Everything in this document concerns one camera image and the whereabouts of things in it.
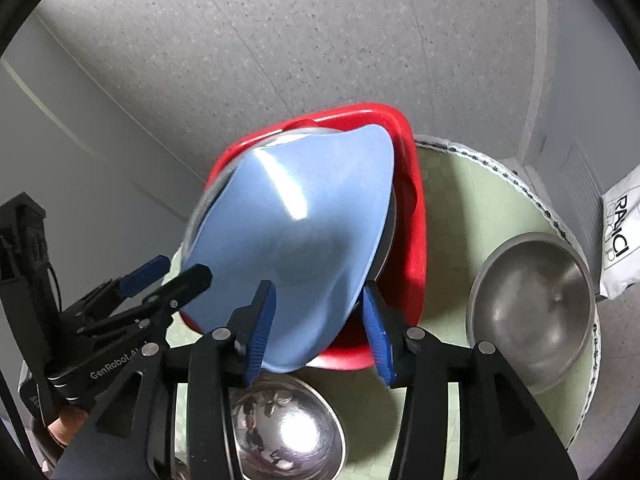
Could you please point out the person's left forearm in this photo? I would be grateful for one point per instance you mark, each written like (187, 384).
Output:
(62, 422)

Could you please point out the wall vent grille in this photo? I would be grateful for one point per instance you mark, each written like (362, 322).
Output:
(580, 175)

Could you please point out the blue plate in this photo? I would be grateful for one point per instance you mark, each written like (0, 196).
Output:
(290, 240)

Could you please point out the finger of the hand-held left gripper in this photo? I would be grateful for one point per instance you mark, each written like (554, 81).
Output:
(192, 282)
(145, 272)

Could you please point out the red plastic basin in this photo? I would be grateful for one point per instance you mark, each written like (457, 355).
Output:
(411, 240)

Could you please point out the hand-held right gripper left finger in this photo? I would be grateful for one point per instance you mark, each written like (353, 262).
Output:
(261, 332)

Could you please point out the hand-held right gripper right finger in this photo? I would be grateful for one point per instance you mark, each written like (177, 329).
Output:
(376, 342)

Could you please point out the steel bowl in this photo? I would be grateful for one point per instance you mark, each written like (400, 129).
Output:
(535, 310)
(390, 240)
(292, 435)

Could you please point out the white printed bag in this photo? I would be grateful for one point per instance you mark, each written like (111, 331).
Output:
(620, 240)

